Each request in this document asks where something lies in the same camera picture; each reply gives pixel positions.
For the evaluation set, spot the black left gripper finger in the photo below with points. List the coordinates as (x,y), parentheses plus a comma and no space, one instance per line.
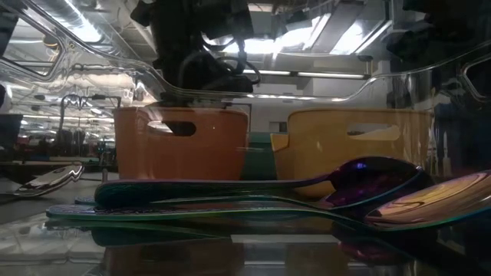
(184,129)
(211,99)

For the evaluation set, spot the orange plastic bin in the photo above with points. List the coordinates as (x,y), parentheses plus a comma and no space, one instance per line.
(215,153)

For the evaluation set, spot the iridescent rainbow spoon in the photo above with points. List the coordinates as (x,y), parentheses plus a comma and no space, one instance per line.
(230,198)
(368,176)
(441,199)

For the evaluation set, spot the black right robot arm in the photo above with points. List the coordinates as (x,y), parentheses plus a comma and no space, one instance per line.
(441,34)

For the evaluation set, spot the teal plastic bin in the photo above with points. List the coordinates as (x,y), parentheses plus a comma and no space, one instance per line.
(261,161)

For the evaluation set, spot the clear plastic bin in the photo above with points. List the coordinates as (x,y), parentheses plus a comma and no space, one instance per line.
(291,97)

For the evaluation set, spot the yellow plastic bin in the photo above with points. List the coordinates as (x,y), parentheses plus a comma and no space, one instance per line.
(314,153)

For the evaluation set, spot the ceiling light fixture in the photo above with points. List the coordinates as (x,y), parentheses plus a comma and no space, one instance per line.
(330,75)

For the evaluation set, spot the background work table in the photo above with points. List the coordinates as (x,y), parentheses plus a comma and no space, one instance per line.
(57,163)

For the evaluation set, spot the dark background box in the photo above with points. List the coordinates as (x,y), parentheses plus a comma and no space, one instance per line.
(11,130)

